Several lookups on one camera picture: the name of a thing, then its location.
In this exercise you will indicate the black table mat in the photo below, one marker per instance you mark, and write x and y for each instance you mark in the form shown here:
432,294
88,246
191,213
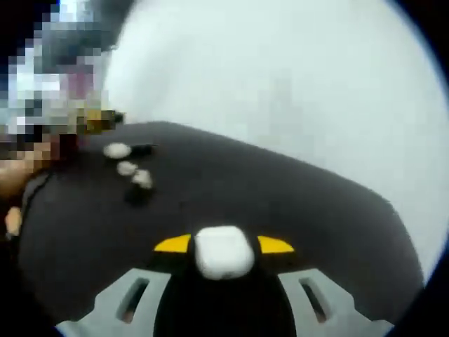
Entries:
280,193

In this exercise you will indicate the white clip earphone teal tip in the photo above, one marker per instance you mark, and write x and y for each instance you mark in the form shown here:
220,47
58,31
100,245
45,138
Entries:
127,168

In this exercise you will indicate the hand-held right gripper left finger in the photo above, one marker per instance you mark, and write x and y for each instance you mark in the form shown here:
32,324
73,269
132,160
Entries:
105,305

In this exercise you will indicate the small black object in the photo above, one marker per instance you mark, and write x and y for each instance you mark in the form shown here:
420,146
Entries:
138,196

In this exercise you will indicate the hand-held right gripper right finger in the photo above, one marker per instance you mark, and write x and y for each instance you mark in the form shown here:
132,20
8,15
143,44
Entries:
342,305

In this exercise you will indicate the white rounded charging case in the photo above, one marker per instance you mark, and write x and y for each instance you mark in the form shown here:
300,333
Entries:
224,252

